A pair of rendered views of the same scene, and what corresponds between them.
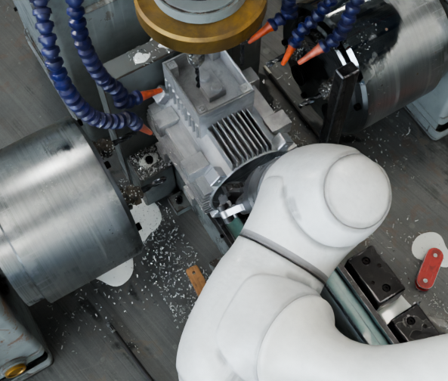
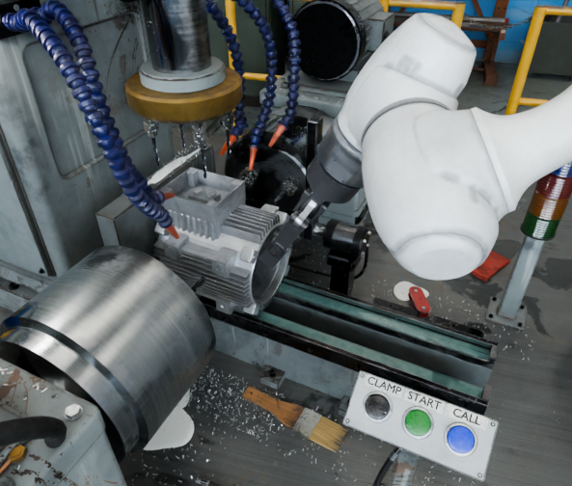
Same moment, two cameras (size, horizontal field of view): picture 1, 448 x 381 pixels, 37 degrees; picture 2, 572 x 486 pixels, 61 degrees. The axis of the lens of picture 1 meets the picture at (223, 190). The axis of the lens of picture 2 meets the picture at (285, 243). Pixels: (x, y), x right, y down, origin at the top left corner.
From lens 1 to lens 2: 54 cm
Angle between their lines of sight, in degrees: 33
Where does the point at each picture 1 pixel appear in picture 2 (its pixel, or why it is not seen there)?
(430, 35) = not seen: hidden behind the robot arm
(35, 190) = (96, 297)
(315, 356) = (531, 118)
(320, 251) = (446, 96)
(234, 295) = (415, 135)
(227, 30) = (226, 88)
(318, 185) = (422, 25)
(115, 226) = (190, 310)
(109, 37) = (92, 207)
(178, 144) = (199, 253)
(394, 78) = not seen: hidden behind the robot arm
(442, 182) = (381, 254)
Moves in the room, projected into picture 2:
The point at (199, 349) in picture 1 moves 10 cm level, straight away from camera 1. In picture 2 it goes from (422, 188) to (333, 148)
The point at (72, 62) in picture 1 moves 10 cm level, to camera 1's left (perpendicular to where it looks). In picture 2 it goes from (65, 237) to (4, 256)
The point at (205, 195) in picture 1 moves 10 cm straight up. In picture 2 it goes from (246, 277) to (243, 229)
